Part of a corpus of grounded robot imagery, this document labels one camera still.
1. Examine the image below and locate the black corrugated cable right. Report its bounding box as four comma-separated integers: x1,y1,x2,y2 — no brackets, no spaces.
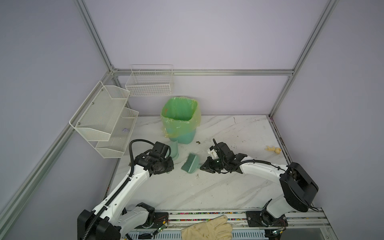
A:
212,138,319,212

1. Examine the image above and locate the green hand brush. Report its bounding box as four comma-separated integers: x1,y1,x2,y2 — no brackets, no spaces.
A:
181,153,201,174

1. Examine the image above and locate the beige small toy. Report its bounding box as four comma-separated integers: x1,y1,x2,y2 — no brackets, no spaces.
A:
265,146,282,155

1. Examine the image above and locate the green trash bin with bag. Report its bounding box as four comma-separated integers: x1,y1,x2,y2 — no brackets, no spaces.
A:
161,97,202,145

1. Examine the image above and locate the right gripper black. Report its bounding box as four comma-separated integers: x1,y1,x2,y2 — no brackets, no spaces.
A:
198,157,227,173

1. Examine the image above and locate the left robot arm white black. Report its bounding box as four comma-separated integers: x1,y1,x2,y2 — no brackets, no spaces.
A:
77,141,174,240

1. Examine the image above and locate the lower white mesh shelf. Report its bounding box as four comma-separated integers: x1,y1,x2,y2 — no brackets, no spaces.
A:
96,108,139,159

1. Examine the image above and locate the beige work glove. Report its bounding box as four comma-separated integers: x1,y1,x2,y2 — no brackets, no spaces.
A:
181,215,233,240

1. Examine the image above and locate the white mesh shelf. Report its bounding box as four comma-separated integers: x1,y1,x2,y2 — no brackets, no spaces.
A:
96,108,139,159
69,82,130,142

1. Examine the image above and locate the aluminium rail front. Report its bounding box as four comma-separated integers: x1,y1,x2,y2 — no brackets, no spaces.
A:
80,207,332,232

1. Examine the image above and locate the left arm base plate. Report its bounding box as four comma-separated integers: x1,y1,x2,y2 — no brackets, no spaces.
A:
142,212,169,229

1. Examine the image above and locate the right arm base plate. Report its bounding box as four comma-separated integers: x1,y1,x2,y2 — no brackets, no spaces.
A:
246,211,288,228

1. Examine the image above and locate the white wire basket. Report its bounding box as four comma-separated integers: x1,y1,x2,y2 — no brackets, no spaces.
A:
125,65,174,97

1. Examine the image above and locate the upper white mesh shelf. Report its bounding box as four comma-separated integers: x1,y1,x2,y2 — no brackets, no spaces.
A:
69,82,130,142

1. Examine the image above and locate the black corrugated cable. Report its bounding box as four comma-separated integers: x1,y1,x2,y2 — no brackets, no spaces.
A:
80,138,157,240
212,138,319,212

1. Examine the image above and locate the green plastic dustpan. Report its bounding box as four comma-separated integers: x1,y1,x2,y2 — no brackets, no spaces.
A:
169,141,179,161

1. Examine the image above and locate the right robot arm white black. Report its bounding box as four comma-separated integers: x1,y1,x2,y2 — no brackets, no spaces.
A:
200,142,319,226

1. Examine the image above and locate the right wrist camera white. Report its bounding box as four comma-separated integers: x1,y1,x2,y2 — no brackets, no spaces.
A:
208,146,219,160

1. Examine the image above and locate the black corrugated cable left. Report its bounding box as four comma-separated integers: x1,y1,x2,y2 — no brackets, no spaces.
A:
80,138,157,240

